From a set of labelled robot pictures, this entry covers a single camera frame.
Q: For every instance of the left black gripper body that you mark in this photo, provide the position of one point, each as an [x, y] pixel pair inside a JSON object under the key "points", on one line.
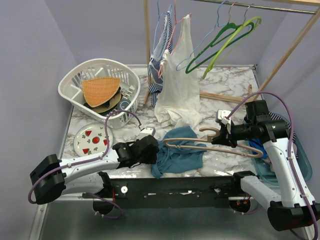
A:
{"points": [[150, 159]]}

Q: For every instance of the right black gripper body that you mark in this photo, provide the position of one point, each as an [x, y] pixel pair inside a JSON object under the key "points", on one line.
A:
{"points": [[229, 131]]}

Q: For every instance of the beige wooden hanger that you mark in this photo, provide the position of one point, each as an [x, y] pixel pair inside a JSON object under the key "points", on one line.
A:
{"points": [[208, 139]]}

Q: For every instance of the teal blue tank top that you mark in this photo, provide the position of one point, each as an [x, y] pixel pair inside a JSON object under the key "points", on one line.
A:
{"points": [[178, 160]]}

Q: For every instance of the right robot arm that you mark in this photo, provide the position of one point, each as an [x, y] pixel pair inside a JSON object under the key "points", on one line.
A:
{"points": [[295, 206]]}

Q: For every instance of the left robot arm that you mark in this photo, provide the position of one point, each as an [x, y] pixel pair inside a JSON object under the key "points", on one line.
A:
{"points": [[54, 177]]}

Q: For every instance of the white tank top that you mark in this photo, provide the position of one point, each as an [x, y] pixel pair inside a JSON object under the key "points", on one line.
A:
{"points": [[178, 104]]}

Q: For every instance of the dark green plastic hanger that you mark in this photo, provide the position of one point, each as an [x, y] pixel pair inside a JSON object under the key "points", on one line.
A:
{"points": [[201, 58]]}

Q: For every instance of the lime green hanger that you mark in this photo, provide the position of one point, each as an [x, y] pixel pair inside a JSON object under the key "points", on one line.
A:
{"points": [[239, 34]]}

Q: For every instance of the bright blue garment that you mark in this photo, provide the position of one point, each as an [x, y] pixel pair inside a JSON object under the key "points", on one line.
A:
{"points": [[256, 143]]}

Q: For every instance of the pink garment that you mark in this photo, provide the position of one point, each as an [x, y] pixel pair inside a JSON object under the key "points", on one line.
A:
{"points": [[268, 161]]}

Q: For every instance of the black white striped garment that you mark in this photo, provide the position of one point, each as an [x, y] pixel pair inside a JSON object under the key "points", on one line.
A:
{"points": [[282, 117]]}

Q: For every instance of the dark plates in basket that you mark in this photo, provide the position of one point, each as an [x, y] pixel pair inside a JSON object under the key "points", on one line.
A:
{"points": [[116, 103]]}

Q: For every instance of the watermelon pattern plate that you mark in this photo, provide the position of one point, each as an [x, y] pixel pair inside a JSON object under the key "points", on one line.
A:
{"points": [[91, 139]]}

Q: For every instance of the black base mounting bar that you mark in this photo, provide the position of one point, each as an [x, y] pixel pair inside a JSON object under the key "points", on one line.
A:
{"points": [[173, 192]]}

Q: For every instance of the orange woven mat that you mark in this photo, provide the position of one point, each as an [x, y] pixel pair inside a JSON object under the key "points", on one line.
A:
{"points": [[99, 90]]}

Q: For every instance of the teal plastic bin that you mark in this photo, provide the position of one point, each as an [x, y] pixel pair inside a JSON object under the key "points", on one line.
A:
{"points": [[263, 169]]}

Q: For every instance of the white plastic laundry basket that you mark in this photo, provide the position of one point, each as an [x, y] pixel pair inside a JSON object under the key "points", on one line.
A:
{"points": [[70, 88]]}

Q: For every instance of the blue striped garment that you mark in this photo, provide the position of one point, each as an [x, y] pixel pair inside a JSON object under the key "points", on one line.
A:
{"points": [[156, 57]]}

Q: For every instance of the wooden clothes rack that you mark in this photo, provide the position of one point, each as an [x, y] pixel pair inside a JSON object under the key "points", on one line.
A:
{"points": [[233, 99]]}

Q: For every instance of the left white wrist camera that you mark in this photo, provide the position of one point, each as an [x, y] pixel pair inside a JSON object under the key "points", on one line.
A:
{"points": [[147, 131]]}

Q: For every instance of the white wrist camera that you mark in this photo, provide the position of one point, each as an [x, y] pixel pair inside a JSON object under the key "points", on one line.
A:
{"points": [[147, 131], [222, 117]]}

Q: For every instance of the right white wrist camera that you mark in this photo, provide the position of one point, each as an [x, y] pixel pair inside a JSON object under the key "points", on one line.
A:
{"points": [[222, 117]]}

